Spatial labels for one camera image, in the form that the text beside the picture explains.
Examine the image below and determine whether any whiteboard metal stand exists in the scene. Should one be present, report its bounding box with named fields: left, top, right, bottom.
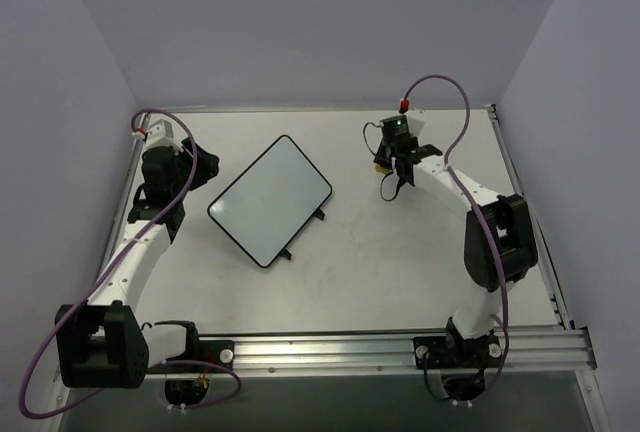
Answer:
left=278, top=208, right=326, bottom=262

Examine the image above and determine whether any black framed whiteboard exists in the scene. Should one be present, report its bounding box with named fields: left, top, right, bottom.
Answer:
left=207, top=135, right=333, bottom=269

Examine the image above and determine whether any right side aluminium rail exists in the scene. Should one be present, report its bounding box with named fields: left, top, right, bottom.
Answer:
left=485, top=104, right=576, bottom=330

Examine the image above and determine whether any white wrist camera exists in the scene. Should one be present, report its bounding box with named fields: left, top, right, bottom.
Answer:
left=132, top=119, right=183, bottom=151
left=398, top=98, right=426, bottom=137

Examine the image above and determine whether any aluminium mounting rail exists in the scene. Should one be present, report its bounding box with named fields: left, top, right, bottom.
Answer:
left=143, top=327, right=596, bottom=381

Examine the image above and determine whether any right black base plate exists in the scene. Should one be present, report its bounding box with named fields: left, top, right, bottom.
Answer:
left=412, top=334, right=503, bottom=370

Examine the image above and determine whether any yellow bone-shaped eraser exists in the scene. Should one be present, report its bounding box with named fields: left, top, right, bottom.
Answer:
left=375, top=164, right=391, bottom=175

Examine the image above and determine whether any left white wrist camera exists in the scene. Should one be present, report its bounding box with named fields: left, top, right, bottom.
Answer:
left=132, top=119, right=183, bottom=151

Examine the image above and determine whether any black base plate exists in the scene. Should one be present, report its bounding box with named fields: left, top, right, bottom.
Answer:
left=412, top=334, right=503, bottom=370
left=196, top=336, right=235, bottom=370

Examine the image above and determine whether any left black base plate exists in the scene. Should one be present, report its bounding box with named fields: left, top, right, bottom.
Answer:
left=196, top=336, right=235, bottom=370

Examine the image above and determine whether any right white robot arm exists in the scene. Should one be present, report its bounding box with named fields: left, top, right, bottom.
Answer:
left=372, top=115, right=538, bottom=365

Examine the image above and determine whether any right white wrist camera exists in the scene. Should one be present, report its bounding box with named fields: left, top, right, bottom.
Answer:
left=398, top=98, right=426, bottom=137

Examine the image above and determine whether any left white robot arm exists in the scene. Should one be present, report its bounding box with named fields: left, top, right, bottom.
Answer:
left=55, top=138, right=219, bottom=389

